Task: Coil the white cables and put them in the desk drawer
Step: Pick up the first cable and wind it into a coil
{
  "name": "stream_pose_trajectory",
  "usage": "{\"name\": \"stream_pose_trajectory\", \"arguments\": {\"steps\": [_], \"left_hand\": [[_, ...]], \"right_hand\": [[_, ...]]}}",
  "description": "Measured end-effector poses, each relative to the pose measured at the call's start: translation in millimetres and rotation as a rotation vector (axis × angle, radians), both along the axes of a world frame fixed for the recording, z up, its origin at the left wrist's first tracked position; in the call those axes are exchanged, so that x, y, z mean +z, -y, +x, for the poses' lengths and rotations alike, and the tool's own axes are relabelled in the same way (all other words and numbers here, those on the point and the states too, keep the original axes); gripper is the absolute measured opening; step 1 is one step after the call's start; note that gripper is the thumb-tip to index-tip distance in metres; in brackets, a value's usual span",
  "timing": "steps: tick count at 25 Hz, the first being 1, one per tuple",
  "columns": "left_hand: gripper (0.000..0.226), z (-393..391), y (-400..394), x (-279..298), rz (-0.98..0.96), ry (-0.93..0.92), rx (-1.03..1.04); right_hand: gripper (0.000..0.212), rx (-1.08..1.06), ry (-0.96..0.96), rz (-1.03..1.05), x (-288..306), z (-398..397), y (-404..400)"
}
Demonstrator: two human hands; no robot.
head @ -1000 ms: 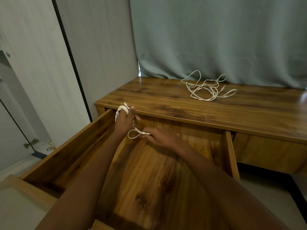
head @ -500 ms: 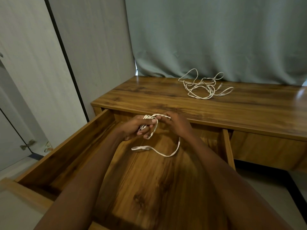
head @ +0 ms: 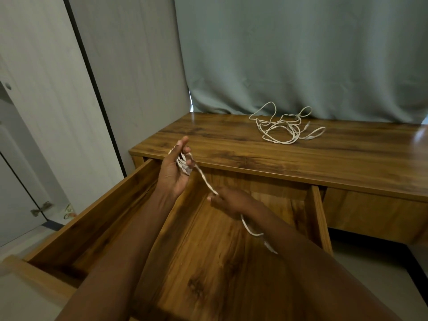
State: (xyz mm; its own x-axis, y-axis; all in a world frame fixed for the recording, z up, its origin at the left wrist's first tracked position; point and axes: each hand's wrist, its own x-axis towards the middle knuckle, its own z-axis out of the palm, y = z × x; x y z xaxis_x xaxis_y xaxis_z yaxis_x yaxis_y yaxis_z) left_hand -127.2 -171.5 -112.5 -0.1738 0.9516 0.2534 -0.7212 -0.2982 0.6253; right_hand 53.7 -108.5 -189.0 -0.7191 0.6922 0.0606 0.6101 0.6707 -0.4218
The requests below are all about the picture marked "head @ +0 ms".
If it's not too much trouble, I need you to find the person's left hand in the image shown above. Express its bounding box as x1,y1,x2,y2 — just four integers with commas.
156,136,196,200

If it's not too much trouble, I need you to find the person's right hand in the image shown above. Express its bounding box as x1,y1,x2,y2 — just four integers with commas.
207,187,256,218

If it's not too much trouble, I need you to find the white cable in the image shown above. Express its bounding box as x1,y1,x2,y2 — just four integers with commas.
249,101,326,145
168,146,278,255

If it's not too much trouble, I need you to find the person's left forearm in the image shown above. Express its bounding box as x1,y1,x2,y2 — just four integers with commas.
55,192,176,321

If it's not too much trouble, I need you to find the person's right forearm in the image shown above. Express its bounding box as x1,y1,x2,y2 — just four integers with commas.
242,199,402,321

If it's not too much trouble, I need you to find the open wooden drawer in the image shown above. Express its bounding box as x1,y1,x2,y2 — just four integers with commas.
2,158,333,321

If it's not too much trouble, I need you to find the wooden desk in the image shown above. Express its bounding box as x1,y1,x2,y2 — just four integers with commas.
129,112,428,246

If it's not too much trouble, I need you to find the white wardrobe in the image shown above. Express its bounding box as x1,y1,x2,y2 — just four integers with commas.
0,0,192,248

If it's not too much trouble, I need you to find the grey-green curtain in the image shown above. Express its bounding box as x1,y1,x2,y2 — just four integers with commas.
174,0,428,124

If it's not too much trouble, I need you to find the tangled white cable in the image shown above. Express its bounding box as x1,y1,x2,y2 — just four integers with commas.
249,101,326,145

